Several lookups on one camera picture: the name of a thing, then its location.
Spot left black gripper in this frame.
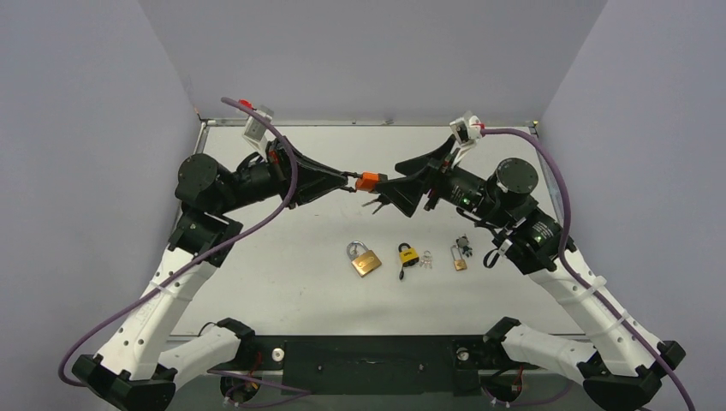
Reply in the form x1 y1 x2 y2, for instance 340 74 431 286
216 136 348 215

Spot black head orange padlock key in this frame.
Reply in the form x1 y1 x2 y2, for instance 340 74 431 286
361 194 390 215

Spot orange padlock with key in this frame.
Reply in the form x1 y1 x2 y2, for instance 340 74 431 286
341 171 388 194

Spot yellow padlock with keys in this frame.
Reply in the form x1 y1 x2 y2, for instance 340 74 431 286
398 242 420 281

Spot large brass padlock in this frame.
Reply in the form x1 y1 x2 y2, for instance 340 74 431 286
346 241 382 277

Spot small brass padlock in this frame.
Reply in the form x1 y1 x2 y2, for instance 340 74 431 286
450 244 467 271

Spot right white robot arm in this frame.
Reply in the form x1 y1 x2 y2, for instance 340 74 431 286
372 139 685 410

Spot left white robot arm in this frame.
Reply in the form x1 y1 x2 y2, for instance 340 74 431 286
72 140 349 410

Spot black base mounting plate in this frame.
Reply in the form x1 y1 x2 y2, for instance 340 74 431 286
217 335 520 396

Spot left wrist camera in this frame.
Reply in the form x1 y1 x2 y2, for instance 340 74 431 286
238 99 274 155

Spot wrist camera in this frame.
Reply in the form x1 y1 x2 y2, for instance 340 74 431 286
449 110 485 165
238 99 274 155

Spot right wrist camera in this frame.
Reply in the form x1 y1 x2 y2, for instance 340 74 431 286
449 110 485 165

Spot silver keys on ring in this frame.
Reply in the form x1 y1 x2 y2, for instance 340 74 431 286
420 250 433 269

